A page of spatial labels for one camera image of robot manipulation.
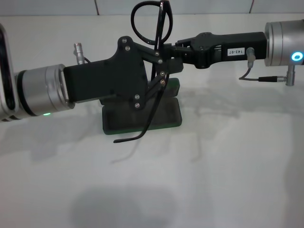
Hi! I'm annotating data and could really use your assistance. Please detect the black framed glasses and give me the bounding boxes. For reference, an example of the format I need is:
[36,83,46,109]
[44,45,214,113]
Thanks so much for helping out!
[113,0,174,143]

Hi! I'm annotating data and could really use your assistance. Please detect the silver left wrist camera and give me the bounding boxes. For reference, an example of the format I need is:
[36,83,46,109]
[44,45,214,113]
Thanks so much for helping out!
[0,22,20,123]

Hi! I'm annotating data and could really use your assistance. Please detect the gripper cable with plug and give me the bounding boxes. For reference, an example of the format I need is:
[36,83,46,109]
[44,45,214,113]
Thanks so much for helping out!
[73,42,93,65]
[239,47,286,83]

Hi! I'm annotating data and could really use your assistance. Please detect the green glasses case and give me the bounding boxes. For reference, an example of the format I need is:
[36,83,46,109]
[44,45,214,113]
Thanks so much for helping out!
[98,77,183,136]

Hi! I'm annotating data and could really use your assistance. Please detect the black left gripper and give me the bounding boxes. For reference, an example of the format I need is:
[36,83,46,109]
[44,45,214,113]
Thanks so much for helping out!
[63,35,184,111]

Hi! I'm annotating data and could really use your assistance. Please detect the right gripper cable with plug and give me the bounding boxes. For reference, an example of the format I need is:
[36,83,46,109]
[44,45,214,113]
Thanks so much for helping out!
[239,47,286,83]

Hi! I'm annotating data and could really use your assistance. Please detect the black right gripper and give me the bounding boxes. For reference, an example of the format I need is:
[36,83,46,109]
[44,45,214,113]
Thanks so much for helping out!
[163,32,268,70]

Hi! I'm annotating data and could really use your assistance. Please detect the left gripper cable with plug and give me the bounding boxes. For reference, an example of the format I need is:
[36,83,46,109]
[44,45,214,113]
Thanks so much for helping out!
[73,42,93,65]

